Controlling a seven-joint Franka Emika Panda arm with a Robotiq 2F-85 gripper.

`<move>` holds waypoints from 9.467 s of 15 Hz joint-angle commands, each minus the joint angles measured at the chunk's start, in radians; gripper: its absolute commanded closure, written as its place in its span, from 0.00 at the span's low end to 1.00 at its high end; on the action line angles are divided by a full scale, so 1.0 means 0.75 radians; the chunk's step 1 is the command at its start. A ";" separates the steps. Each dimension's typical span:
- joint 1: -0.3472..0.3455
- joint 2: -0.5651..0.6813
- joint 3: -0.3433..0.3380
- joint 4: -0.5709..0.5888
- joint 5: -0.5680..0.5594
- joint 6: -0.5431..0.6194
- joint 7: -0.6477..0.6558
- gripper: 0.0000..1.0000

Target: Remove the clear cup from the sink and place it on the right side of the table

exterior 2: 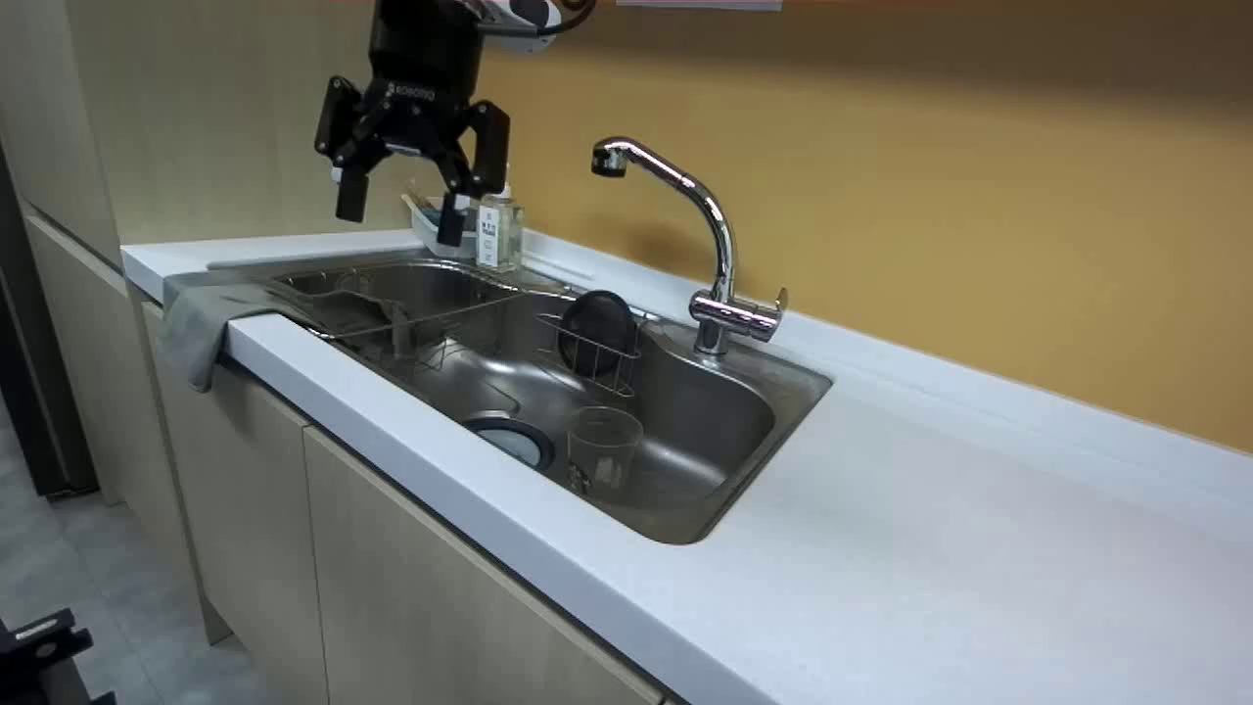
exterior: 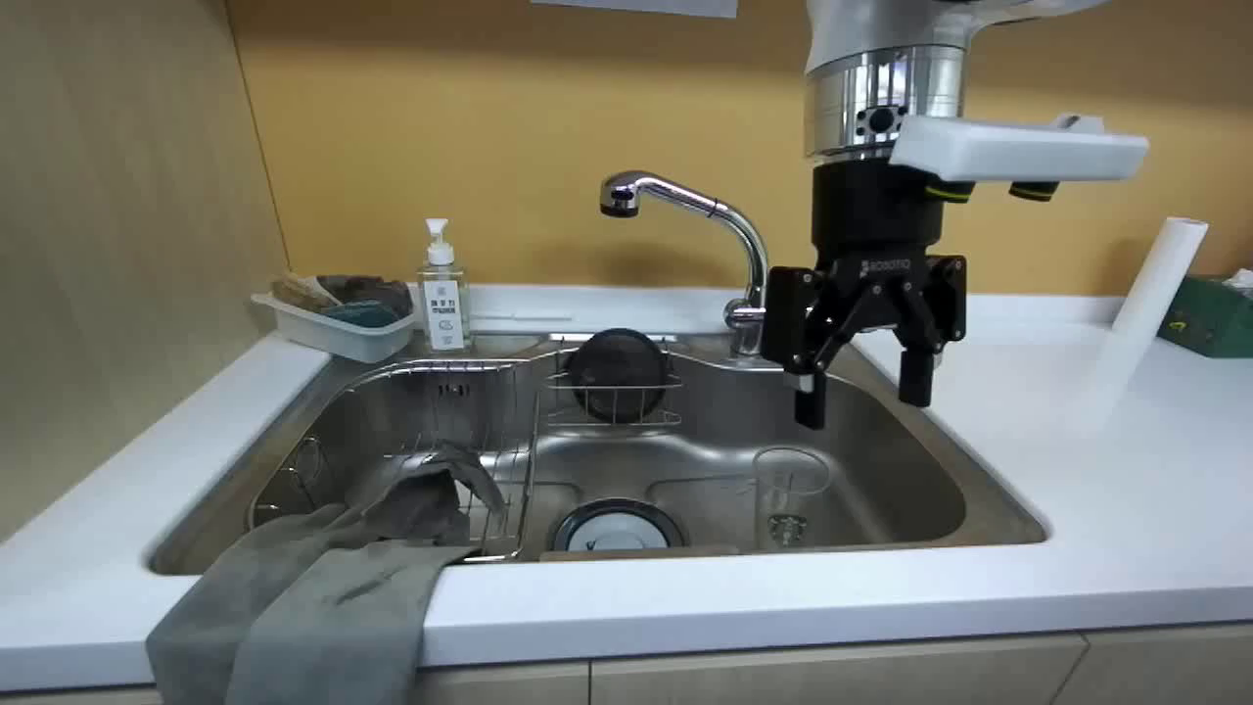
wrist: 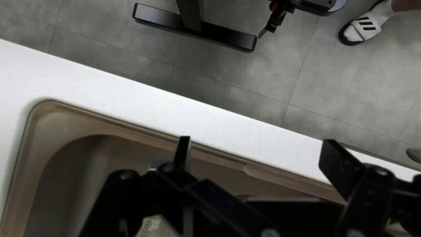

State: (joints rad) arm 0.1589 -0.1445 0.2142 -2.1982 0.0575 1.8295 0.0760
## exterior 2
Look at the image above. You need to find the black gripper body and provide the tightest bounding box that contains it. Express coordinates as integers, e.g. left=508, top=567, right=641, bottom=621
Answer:
left=370, top=0, right=491, bottom=145

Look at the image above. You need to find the clear soap pump bottle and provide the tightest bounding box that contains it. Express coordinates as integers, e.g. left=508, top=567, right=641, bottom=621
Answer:
left=469, top=189, right=528, bottom=274

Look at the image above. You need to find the wire sink rack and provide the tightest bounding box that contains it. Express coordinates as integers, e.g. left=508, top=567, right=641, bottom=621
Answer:
left=558, top=303, right=664, bottom=405

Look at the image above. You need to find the black round scrubber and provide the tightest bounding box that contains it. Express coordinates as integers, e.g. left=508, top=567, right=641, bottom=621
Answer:
left=562, top=285, right=641, bottom=384

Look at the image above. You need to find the narrow beige cabinet door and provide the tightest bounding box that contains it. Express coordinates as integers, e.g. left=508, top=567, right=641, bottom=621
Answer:
left=140, top=308, right=332, bottom=705

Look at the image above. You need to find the round sink drain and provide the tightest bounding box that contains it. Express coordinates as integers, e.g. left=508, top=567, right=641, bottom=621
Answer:
left=463, top=412, right=563, bottom=478

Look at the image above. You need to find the dark tall appliance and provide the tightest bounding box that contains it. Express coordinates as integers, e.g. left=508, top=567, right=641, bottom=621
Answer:
left=0, top=141, right=101, bottom=503

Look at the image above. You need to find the chrome sink faucet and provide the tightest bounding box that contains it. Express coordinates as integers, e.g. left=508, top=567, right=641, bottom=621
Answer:
left=589, top=133, right=791, bottom=367

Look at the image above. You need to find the black equipment stand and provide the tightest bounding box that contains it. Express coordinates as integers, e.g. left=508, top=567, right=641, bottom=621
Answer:
left=0, top=602, right=119, bottom=705

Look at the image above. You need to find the wide beige cabinet door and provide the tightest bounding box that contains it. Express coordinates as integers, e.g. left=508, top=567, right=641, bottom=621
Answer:
left=303, top=428, right=673, bottom=705

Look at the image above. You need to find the stainless steel sink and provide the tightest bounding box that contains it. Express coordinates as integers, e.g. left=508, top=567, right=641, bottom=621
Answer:
left=207, top=249, right=840, bottom=550

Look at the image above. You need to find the grey dish cloth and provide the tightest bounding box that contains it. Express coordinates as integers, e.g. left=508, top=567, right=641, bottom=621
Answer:
left=156, top=277, right=286, bottom=394

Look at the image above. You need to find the white soap dish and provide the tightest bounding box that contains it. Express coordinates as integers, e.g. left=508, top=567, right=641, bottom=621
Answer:
left=399, top=189, right=482, bottom=264

